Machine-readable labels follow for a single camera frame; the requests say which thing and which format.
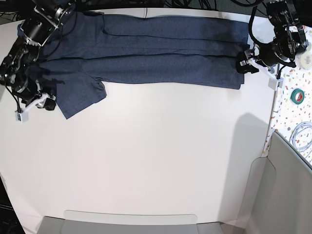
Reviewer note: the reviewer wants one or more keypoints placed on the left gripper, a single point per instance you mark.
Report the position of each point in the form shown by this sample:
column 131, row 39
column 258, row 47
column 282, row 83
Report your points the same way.
column 266, row 56

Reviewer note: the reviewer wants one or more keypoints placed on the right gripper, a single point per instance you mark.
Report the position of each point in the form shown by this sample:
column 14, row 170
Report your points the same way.
column 32, row 92

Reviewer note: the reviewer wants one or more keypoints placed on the dark blue t-shirt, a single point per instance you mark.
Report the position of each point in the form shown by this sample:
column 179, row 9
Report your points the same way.
column 92, row 50

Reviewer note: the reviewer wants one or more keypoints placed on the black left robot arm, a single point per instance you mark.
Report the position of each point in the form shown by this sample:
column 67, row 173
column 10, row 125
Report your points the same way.
column 288, row 18

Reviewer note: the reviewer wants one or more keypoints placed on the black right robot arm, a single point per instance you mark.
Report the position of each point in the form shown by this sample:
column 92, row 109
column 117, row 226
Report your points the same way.
column 47, row 17

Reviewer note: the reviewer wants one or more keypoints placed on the clear tape dispenser roll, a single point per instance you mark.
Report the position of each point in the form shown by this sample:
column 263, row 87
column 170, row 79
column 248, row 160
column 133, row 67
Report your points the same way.
column 305, row 59

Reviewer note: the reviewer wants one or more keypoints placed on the green tape roll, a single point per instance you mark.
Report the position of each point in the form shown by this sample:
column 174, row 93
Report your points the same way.
column 297, row 96

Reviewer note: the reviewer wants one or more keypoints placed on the terrazzo patterned side surface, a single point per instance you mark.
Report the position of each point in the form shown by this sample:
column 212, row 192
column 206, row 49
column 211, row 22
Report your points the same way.
column 293, row 122

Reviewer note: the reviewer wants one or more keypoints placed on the grey panel at bottom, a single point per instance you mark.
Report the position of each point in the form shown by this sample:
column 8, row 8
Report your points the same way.
column 76, row 222

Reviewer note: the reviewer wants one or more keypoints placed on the grey panel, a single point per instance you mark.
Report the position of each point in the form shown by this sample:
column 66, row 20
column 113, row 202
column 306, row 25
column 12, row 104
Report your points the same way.
column 282, row 202
column 76, row 222

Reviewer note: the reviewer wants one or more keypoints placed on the grey panel at right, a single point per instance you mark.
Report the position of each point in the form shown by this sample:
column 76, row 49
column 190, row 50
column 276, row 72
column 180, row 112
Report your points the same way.
column 282, row 202

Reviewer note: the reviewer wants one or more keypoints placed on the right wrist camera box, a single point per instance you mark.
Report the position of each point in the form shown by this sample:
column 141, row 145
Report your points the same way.
column 21, row 116

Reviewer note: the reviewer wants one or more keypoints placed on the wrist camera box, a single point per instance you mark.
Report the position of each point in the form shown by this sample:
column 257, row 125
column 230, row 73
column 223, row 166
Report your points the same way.
column 21, row 116
column 275, row 83

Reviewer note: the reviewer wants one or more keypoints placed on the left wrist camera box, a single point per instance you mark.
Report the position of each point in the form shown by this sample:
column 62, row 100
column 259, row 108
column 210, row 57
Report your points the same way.
column 275, row 83

